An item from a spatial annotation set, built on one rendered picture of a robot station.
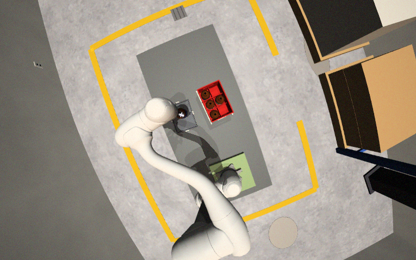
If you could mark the red bottle crate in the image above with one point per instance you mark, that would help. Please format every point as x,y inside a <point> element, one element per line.
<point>214,90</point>

